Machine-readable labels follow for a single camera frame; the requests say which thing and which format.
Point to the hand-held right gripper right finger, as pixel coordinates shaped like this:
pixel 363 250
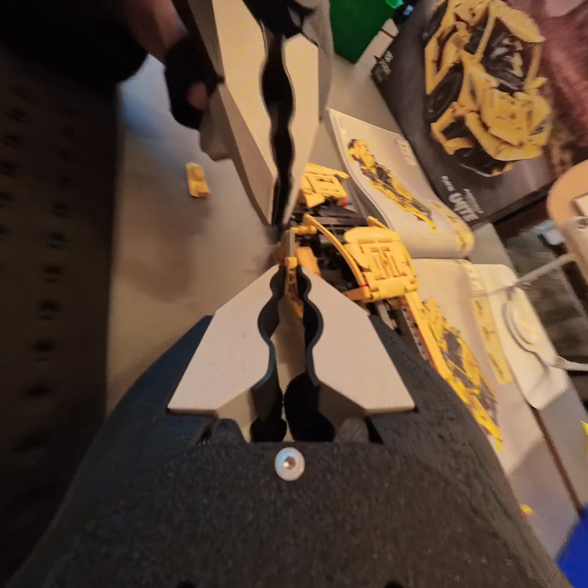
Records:
pixel 358 367

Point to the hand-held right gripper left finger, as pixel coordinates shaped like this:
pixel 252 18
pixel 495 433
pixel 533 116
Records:
pixel 220 367

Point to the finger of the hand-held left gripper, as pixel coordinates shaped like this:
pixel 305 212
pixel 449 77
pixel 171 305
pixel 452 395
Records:
pixel 239 92
pixel 310 92

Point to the yellow toy brick car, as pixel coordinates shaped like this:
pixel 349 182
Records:
pixel 381 262

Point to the grey toy pin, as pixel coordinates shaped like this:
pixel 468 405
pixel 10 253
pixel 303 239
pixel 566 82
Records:
pixel 288 243

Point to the grey desk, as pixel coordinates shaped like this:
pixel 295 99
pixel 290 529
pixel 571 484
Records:
pixel 160 257

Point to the person's left hand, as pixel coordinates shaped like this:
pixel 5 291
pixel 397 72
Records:
pixel 156 27

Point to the green folding board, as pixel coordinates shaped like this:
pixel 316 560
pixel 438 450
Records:
pixel 358 27

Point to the toy car instruction booklet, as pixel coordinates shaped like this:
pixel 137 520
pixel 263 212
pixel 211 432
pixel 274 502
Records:
pixel 381 133

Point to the long yellow toy piece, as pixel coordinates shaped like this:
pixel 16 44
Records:
pixel 197 180

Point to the black toy set box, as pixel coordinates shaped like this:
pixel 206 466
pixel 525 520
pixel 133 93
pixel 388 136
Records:
pixel 413 115

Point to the blue storage bin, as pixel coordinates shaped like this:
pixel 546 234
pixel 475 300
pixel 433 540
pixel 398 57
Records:
pixel 574 560

